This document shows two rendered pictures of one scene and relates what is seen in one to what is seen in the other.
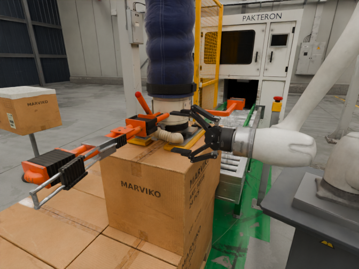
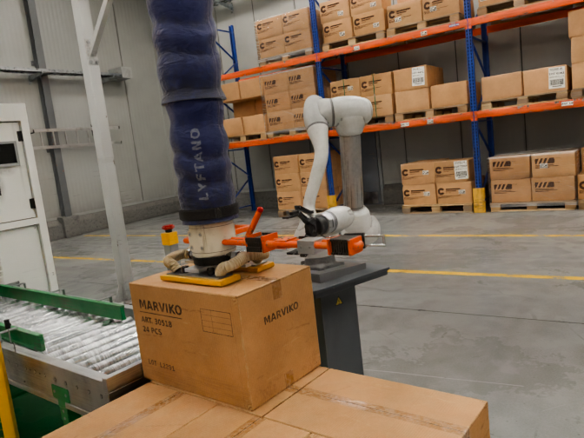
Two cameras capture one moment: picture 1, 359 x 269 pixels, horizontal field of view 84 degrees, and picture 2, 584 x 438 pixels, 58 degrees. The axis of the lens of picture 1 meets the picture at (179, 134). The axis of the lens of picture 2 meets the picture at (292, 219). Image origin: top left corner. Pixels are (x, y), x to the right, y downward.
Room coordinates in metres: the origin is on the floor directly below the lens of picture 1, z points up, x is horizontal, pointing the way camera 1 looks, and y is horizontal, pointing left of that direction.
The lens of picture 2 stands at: (0.15, 1.87, 1.40)
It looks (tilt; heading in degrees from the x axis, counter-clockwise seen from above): 8 degrees down; 285
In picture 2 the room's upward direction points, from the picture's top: 7 degrees counter-clockwise
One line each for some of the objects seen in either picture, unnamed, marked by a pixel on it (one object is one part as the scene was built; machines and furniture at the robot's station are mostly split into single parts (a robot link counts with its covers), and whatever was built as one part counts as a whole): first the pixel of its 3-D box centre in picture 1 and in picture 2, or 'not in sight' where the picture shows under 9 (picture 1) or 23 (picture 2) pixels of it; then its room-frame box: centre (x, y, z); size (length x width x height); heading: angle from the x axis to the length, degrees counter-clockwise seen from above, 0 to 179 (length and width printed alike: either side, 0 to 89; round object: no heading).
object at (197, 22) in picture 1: (208, 79); not in sight; (3.04, -0.42, 1.05); 1.17 x 0.10 x 2.10; 156
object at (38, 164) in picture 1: (53, 166); (344, 245); (0.41, 0.29, 1.08); 0.08 x 0.07 x 0.05; 156
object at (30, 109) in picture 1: (24, 108); not in sight; (2.13, 1.68, 0.82); 0.60 x 0.40 x 0.40; 61
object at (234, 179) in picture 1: (190, 169); (175, 351); (1.25, -0.08, 0.58); 0.70 x 0.03 x 0.06; 66
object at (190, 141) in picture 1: (188, 133); (234, 261); (0.91, -0.05, 0.97); 0.34 x 0.10 x 0.05; 156
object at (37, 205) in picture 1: (93, 160); (340, 240); (0.43, 0.21, 1.08); 0.31 x 0.03 x 0.05; 168
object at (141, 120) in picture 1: (141, 124); (262, 242); (0.72, 0.14, 1.08); 0.10 x 0.08 x 0.06; 66
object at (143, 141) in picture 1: (155, 128); (198, 273); (0.99, 0.13, 0.97); 0.34 x 0.10 x 0.05; 156
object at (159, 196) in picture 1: (172, 170); (224, 323); (0.95, 0.04, 0.74); 0.60 x 0.40 x 0.40; 156
